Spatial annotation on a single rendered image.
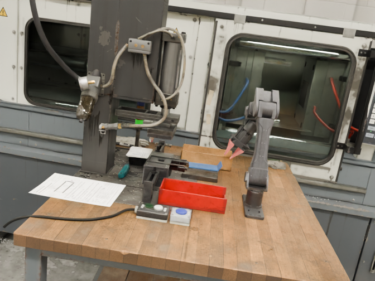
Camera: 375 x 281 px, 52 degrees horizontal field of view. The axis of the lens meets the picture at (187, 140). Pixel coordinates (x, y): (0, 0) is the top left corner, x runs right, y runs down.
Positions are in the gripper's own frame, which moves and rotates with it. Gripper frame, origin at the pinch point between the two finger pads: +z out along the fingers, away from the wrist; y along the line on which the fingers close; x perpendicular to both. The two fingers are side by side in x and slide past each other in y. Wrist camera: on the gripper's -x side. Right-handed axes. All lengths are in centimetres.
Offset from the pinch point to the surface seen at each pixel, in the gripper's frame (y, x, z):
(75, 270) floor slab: 20, -37, 125
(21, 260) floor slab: 50, -39, 142
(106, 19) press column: 75, 22, -18
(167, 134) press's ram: 30.9, 27.4, 2.3
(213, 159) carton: 3.4, -4.7, 6.7
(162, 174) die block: 22.7, 26.8, 17.3
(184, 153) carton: 16.1, -5.4, 12.8
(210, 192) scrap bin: 4.1, 32.2, 9.6
